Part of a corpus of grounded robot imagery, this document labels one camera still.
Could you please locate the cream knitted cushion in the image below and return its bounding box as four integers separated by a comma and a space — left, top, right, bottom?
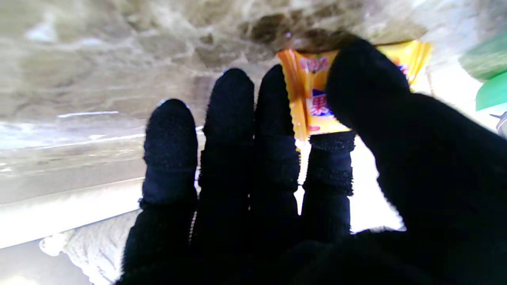
40, 210, 143, 285

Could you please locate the green square plastic dish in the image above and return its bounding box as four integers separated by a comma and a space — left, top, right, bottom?
475, 71, 507, 111

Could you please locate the orange candy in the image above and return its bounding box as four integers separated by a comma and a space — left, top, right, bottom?
276, 40, 433, 151

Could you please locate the beige sofa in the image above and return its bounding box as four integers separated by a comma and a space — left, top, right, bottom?
0, 178, 147, 285

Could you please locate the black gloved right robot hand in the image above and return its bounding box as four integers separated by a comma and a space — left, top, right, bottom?
115, 38, 507, 285

